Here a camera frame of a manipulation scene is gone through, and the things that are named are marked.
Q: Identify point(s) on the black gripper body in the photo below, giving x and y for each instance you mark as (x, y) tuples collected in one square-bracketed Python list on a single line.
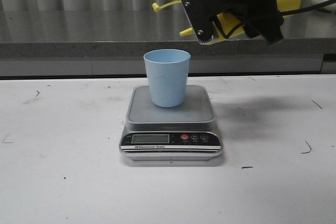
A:
[(256, 17)]

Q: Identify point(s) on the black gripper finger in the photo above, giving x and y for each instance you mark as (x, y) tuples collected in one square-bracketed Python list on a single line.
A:
[(202, 15)]

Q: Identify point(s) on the yellow squeeze bottle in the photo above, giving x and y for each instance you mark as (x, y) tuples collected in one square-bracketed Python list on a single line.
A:
[(227, 20)]

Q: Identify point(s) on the light blue plastic cup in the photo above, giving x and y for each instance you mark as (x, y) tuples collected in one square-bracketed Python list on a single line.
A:
[(167, 71)]

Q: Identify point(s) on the silver digital kitchen scale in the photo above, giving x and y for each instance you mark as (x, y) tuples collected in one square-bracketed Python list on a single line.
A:
[(187, 132)]

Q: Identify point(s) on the grey stone counter ledge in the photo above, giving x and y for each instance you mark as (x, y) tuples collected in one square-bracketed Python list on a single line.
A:
[(59, 44)]

